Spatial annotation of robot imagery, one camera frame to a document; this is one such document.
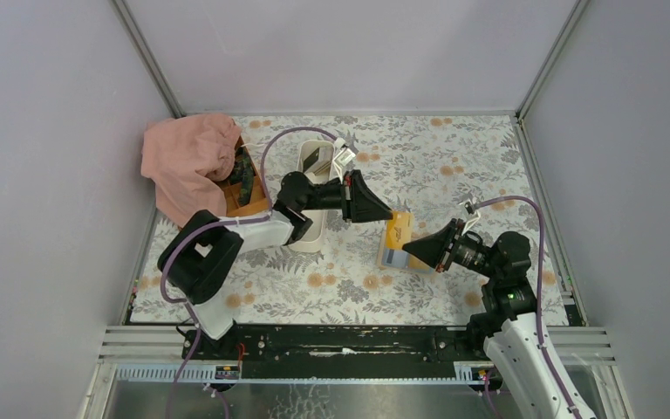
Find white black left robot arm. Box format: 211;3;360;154
158;169;393;359

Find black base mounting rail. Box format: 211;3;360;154
181;324;495;369

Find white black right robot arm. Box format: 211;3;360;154
402;219;596;418

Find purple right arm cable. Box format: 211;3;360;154
473;196;582;419

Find orange wooden organizer tray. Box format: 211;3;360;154
196;137;270;217

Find floral patterned table mat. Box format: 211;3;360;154
129;114;571;326

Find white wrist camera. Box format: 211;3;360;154
460;197;481;235
331;138;358;181

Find slotted aluminium cable duct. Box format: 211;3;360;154
112;362;501;386

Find orange yellow credit card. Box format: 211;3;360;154
384;211;414;251

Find dark green items in organizer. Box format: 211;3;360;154
229;148;256;207

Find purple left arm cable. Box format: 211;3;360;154
159;126;342;419

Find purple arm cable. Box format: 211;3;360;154
473;196;582;419
159;126;342;419

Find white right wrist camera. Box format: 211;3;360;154
460;197;481;235

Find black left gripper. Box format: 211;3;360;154
297;168;392;221

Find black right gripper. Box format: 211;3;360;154
402;217;500;279

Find long white plastic tray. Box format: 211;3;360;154
289;140;333;253

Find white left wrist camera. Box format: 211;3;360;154
331;138;358;181

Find pink crumpled cloth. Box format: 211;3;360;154
140;113;242;227

